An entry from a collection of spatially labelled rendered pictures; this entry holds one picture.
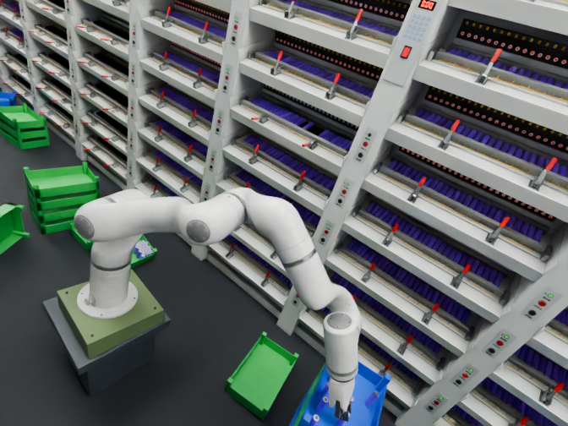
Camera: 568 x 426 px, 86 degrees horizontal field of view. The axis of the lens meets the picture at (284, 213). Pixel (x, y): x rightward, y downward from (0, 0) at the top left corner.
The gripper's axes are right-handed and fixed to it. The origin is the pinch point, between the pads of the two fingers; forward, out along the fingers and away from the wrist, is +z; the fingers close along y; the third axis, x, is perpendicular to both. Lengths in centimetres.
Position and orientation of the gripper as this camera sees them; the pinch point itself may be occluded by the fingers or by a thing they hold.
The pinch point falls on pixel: (344, 410)
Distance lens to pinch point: 106.1
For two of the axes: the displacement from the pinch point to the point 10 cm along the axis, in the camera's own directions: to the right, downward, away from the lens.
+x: 8.8, 0.7, -4.7
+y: -4.6, 3.5, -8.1
